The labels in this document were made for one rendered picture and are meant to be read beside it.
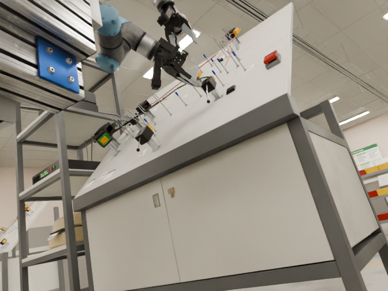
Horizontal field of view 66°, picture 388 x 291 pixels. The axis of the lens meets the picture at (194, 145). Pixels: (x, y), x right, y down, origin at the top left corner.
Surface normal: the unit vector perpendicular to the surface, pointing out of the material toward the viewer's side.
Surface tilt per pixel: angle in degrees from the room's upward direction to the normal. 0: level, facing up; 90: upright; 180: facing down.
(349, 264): 90
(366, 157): 90
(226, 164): 90
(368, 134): 90
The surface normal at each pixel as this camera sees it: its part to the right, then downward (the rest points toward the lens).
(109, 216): -0.62, -0.11
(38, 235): 0.67, -0.37
